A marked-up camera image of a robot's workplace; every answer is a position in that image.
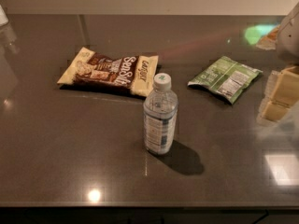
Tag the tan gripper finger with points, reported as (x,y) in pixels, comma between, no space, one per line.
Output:
(270,112)
(282,87)

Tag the white object at left edge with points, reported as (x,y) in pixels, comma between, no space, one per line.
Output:
(3,17)

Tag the clear plastic water bottle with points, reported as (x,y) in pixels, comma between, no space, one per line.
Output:
(160,115)

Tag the green jalapeno chip bag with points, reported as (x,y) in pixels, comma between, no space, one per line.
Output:
(226,78)

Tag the brown sea salt snack bag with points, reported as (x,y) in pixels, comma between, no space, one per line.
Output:
(131,74)

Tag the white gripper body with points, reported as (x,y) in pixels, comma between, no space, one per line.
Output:
(289,37)

